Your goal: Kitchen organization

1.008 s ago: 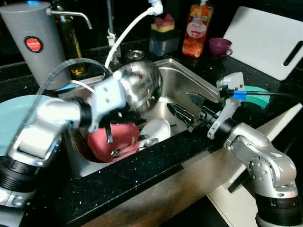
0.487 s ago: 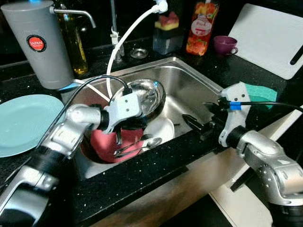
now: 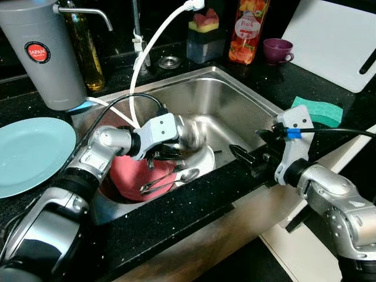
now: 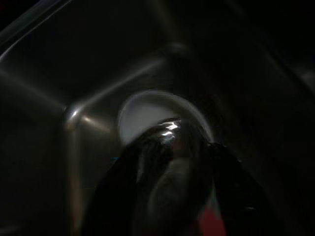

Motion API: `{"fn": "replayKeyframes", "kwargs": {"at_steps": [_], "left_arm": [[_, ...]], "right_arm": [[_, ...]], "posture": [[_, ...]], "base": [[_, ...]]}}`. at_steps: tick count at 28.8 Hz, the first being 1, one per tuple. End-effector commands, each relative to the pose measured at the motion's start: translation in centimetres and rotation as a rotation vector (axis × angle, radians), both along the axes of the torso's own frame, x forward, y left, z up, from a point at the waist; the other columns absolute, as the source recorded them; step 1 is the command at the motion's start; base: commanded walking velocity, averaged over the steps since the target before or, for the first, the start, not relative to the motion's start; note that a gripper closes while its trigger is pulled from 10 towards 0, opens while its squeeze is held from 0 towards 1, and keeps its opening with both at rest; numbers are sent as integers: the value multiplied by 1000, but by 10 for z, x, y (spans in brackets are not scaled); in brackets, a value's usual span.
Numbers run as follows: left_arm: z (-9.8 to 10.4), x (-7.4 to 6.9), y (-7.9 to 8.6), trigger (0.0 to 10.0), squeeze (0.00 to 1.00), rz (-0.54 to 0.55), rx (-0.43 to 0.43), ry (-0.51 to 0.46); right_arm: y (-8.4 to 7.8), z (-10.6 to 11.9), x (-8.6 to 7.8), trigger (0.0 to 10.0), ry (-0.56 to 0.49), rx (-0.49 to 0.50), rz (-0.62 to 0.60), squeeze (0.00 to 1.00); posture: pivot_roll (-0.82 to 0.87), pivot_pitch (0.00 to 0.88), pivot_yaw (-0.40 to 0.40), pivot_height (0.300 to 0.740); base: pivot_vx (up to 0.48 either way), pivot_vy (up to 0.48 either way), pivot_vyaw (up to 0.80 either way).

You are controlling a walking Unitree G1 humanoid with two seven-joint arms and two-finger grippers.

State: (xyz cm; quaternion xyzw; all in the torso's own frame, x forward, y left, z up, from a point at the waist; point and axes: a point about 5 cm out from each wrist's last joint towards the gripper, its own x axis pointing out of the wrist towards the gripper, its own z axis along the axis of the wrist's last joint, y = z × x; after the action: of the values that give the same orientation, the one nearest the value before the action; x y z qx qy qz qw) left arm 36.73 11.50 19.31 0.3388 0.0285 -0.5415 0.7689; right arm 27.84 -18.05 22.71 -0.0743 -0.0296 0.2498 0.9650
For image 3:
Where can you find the stainless steel bowl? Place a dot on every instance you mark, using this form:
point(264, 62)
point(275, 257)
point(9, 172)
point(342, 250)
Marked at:
point(197, 141)

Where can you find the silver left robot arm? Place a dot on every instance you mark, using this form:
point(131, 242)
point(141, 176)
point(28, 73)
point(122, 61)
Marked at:
point(106, 141)

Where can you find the metal fork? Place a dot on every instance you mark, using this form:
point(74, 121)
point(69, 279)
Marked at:
point(178, 168)

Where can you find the metal spoon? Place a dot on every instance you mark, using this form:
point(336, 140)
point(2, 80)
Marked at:
point(189, 174)

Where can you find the pink plate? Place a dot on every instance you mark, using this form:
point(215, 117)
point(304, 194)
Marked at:
point(129, 179)

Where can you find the stainless steel sink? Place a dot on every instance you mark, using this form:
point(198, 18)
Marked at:
point(229, 106)

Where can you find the green sponge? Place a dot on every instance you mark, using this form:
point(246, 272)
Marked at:
point(323, 111)

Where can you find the purple cup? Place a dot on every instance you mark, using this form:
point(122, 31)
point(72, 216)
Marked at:
point(276, 51)

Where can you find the round metal counter fitting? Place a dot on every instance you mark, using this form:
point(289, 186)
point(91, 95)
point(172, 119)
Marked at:
point(169, 61)

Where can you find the orange peach print bottle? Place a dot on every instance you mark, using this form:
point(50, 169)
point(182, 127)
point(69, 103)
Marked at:
point(248, 32)

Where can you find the dark sponge holder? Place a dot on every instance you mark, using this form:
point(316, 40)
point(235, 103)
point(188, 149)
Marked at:
point(205, 50)

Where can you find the white cutting board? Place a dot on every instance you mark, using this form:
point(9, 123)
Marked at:
point(335, 41)

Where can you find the yellow oil bottle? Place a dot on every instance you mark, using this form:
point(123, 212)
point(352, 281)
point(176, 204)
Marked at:
point(91, 59)

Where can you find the red and yellow sponge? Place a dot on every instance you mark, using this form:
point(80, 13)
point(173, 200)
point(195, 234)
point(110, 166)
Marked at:
point(205, 20)

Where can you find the teal plate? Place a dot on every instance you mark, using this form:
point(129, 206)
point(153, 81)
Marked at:
point(32, 155)

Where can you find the metal pitcher spout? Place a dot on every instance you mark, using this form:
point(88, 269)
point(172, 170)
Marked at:
point(88, 10)

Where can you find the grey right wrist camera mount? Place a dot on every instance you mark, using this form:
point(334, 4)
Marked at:
point(294, 153)

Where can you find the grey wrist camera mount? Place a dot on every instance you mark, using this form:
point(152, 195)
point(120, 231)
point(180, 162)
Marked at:
point(158, 129)
point(294, 153)

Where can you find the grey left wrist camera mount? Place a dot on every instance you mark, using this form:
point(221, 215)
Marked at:
point(158, 129)

